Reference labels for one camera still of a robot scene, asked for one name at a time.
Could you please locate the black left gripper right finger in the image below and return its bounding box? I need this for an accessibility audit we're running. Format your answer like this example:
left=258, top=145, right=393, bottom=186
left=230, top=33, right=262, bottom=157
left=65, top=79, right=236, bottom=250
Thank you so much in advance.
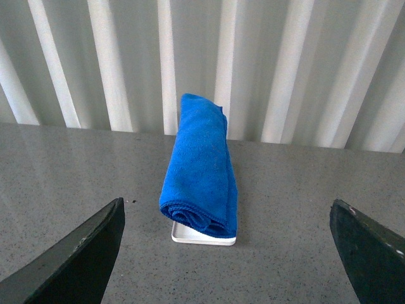
left=330, top=199, right=404, bottom=303

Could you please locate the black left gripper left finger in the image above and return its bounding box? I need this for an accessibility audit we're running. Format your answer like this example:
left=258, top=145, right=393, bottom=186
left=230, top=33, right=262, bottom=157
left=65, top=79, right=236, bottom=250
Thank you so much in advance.
left=1, top=198, right=125, bottom=303

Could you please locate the blue microfiber towel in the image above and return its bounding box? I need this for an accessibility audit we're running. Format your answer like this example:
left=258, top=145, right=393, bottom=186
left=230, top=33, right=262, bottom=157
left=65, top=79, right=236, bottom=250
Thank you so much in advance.
left=159, top=93, right=238, bottom=239

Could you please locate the white towel rack stand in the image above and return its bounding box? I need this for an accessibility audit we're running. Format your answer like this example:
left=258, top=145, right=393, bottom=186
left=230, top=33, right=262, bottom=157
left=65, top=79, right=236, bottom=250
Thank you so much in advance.
left=171, top=221, right=237, bottom=246

